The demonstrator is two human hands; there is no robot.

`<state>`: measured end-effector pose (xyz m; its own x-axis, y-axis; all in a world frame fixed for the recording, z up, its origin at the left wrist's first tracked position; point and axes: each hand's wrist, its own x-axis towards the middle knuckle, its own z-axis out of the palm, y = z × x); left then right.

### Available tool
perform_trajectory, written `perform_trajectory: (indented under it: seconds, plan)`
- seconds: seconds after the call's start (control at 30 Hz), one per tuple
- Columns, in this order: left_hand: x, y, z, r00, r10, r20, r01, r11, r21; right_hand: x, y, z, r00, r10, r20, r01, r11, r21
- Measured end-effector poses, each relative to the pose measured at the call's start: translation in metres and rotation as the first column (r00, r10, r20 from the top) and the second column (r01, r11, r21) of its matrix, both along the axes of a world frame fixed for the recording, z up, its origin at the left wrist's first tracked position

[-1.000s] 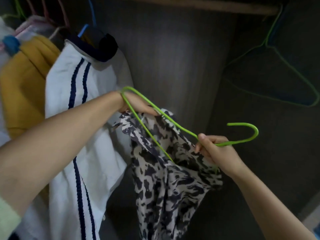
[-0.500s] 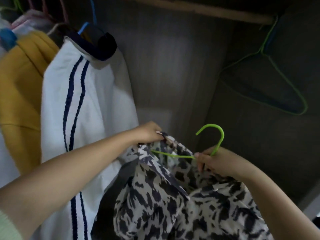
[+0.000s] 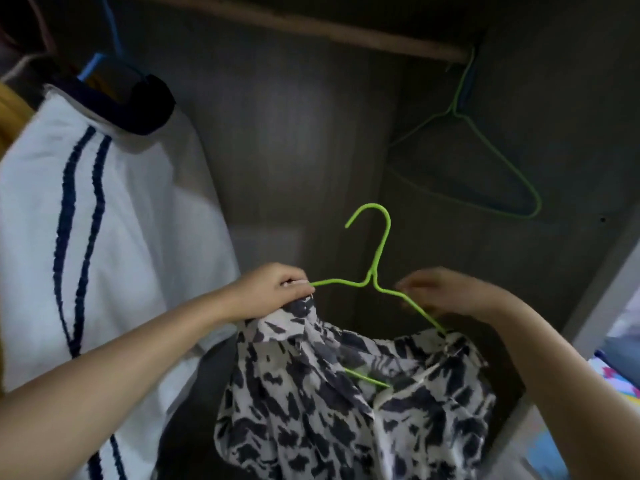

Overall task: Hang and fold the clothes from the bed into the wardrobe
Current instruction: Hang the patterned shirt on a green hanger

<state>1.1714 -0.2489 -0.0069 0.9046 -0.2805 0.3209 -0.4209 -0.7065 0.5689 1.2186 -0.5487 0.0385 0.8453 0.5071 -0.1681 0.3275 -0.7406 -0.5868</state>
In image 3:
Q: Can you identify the green hanger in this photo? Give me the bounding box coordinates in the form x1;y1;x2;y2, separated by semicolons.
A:
305;203;451;388

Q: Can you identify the white navy striped jacket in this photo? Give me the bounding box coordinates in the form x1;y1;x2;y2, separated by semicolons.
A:
0;73;243;480

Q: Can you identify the wooden rod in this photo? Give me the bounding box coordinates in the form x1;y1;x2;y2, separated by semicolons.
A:
130;0;471;64

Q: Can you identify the bunch of wire hangers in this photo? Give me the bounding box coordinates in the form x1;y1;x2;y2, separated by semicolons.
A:
388;47;544;222

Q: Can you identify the person's right forearm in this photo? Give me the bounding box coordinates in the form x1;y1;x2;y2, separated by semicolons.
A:
490;295;640;480

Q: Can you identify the colourful patterned pillow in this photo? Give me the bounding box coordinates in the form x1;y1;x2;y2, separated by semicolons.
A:
525;349;640;480

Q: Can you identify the mustard yellow hoodie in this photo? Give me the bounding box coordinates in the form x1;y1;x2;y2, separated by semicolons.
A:
0;83;37;161

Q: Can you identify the blue hanger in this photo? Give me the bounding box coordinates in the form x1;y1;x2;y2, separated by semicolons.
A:
78;0;143;88

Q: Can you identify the person's left forearm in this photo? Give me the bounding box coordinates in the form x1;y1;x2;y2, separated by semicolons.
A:
0;295;241;480

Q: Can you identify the person's right hand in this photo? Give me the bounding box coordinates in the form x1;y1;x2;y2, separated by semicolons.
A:
393;267;516;326

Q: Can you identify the person's left hand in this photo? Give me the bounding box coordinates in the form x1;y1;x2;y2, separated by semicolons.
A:
222;261;316;324

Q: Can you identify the grey wardrobe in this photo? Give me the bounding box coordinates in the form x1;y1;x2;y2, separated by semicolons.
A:
0;0;640;480

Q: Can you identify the black white patterned shirt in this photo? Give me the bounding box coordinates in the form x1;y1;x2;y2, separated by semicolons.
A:
213;295;498;480

